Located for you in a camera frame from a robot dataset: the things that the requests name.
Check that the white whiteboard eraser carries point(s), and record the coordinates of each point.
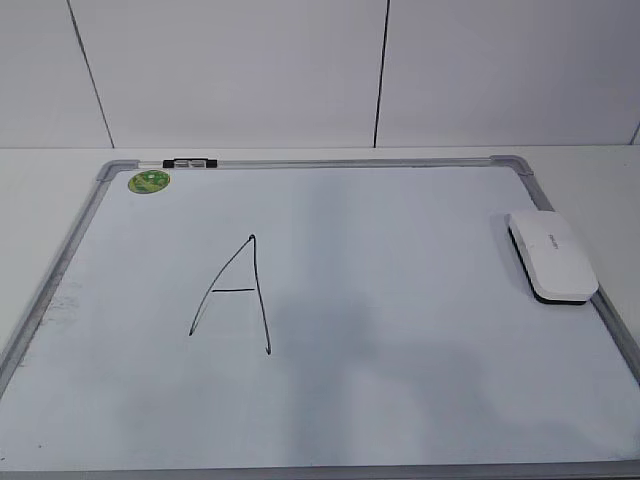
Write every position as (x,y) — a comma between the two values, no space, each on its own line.
(557,267)

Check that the round green sticker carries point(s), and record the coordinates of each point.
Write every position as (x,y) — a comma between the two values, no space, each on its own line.
(148,182)

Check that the white whiteboard with grey frame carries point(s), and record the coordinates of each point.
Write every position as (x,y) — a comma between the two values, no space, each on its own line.
(328,319)

